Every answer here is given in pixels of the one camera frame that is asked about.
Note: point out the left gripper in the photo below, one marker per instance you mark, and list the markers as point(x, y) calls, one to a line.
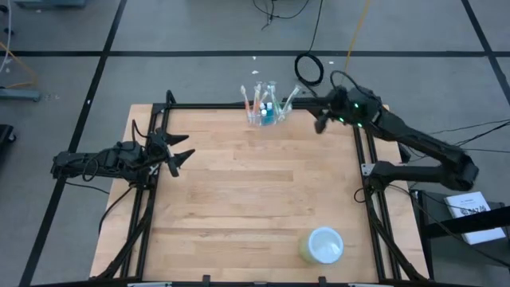
point(161, 149)

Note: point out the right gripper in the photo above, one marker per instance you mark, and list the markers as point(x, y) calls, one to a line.
point(352, 107)

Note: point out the blue mouthwash bottle white cap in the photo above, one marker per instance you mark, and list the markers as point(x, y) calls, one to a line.
point(261, 106)
point(270, 111)
point(264, 115)

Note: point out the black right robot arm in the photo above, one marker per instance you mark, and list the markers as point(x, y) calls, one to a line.
point(418, 139)

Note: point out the clear plastic organizer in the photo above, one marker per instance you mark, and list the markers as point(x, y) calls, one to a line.
point(255, 122)

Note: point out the grey floor base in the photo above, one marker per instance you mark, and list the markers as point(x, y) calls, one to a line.
point(20, 94)
point(52, 3)

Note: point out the white printed booklet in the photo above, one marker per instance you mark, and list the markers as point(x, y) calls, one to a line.
point(468, 202)

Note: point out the black side cart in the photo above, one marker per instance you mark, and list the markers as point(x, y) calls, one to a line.
point(458, 225)

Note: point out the black floor equipment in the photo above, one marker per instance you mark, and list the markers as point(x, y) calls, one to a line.
point(5, 137)

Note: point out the black aluminium table frame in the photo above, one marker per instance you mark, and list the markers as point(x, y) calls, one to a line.
point(199, 106)

